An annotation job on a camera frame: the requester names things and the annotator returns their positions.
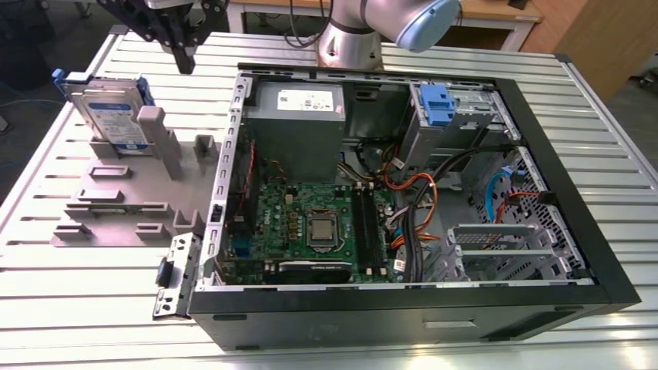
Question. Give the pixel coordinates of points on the black case fan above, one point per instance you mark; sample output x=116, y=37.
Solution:
x=235, y=173

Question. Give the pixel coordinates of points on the silver optical drive cage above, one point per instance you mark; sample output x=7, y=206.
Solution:
x=462, y=131

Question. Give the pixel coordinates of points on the blue plastic drive latch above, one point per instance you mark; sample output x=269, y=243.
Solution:
x=436, y=104

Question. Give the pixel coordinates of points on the hard disk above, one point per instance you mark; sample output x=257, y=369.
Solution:
x=109, y=119

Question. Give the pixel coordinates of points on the green motherboard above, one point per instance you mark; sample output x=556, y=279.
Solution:
x=328, y=196

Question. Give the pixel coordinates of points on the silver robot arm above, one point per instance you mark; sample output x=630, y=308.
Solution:
x=350, y=50

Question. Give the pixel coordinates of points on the CPU socket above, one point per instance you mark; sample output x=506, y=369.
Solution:
x=323, y=212

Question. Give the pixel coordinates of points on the wooden cabinet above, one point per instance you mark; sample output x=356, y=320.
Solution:
x=606, y=46

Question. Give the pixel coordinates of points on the grey parts rack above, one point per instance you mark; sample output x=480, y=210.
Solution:
x=144, y=185

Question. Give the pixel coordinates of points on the black graphics card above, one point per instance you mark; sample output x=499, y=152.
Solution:
x=313, y=270

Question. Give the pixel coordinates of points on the silver CPU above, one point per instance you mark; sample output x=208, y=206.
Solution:
x=321, y=232

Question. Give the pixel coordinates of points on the black open PC case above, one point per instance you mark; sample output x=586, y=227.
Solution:
x=359, y=320

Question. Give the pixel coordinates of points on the green RAM stick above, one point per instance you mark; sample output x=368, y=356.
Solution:
x=115, y=210

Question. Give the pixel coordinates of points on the black RAM slot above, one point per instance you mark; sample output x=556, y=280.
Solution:
x=360, y=227

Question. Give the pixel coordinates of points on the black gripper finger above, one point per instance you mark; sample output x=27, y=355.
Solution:
x=128, y=19
x=212, y=11

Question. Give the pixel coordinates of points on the metal rear retention bracket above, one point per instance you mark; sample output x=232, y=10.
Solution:
x=184, y=277

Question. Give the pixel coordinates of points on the grey power supply unit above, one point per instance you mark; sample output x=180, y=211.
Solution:
x=292, y=146

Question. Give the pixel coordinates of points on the metal disk bay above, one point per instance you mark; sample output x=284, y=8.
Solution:
x=506, y=253

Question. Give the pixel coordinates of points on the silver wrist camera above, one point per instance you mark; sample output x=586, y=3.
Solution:
x=169, y=3

